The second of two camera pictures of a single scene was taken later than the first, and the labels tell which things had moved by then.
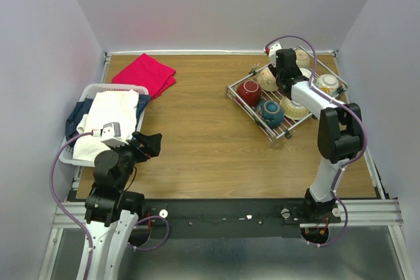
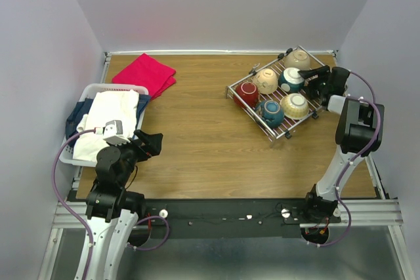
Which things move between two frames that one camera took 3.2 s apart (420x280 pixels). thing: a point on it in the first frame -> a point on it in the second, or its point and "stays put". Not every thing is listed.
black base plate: x=231 y=218 stays put
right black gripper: x=298 y=72 -> x=323 y=71
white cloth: x=104 y=107 stays put
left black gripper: x=151 y=147 stays put
